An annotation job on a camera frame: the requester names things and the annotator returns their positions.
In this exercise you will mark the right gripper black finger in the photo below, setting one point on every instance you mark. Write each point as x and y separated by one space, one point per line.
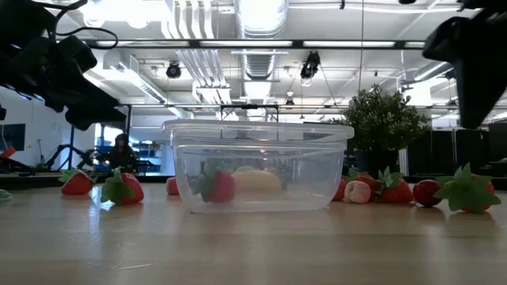
479 95

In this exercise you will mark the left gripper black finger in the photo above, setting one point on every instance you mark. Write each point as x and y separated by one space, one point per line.
83 99
95 119

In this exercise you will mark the red strawberry with green leaves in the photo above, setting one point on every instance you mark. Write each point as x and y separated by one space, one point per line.
222 188
368 181
79 185
130 192
172 186
396 193
340 192
467 190

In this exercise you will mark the round dark red plum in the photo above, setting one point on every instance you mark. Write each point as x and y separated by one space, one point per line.
425 192

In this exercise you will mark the cream pink peach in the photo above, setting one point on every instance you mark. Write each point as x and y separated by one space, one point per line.
356 192

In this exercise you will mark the yellow lemon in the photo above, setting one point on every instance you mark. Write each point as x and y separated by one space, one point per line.
246 169

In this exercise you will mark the clear plastic tupperware container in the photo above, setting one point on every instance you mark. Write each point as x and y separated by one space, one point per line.
261 136

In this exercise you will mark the yellow banana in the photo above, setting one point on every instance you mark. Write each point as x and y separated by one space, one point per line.
257 182

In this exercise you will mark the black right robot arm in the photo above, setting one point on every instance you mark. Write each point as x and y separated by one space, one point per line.
487 4

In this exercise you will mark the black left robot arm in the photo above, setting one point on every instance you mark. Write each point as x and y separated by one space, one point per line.
20 16

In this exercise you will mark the person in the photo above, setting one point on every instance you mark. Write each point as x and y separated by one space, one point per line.
122 156

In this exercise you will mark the black background robot arms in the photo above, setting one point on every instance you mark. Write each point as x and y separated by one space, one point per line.
63 152

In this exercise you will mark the black room partition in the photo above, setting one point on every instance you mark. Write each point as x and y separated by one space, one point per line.
447 152

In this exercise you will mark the small red object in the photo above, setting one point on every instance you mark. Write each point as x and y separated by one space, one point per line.
8 152

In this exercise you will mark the black ceiling spotlight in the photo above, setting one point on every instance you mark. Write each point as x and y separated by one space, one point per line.
310 65
173 71

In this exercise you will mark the green potted plant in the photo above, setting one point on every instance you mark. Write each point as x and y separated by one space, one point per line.
380 118

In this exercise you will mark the teal folded cloth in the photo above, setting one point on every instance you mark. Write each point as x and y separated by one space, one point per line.
4 196

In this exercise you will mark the black overhead light bar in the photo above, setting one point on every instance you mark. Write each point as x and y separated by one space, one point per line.
194 43

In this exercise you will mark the dark wall monitor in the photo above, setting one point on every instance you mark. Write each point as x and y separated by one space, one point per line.
12 136

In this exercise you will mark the black background rig frame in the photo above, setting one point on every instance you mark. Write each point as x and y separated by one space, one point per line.
249 106

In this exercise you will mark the silver ceiling ventilation duct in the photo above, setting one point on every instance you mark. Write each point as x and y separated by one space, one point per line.
261 20

